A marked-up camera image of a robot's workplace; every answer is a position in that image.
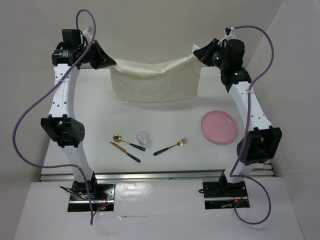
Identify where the purple cable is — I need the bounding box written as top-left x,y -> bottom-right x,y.
229,24 -> 276,226
12,8 -> 97,226

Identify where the cream cloth placemat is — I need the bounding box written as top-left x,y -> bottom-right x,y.
110,54 -> 202,103

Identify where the pink plate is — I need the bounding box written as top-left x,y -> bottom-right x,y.
200,110 -> 239,145

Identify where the right aluminium rail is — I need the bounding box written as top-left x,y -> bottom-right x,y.
260,160 -> 275,176

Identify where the clear glass cup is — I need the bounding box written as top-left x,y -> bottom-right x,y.
136,131 -> 152,149

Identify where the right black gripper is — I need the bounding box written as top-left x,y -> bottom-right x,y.
194,38 -> 229,70

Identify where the gold spoon green handle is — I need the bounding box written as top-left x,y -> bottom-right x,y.
112,134 -> 146,151

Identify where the aluminium rail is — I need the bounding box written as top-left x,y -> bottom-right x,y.
39,167 -> 275,182
260,160 -> 275,176

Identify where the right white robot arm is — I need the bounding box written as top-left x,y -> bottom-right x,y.
193,27 -> 282,196

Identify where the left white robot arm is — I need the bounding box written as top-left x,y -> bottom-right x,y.
40,26 -> 116,200

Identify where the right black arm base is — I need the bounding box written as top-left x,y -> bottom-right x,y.
198,181 -> 250,210

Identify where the front aluminium rail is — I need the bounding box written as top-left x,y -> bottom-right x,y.
39,167 -> 275,182

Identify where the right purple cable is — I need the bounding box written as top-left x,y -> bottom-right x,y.
229,24 -> 276,226

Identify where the gold fork green handle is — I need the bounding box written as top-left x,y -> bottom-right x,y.
153,137 -> 188,156

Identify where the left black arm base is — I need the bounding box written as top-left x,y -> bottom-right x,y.
60,183 -> 116,213

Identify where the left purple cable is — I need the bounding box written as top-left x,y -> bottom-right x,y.
12,8 -> 97,226

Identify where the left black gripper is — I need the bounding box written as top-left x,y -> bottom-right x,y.
77,39 -> 115,70

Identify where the gold knife green handle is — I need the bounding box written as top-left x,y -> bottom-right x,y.
109,141 -> 141,163

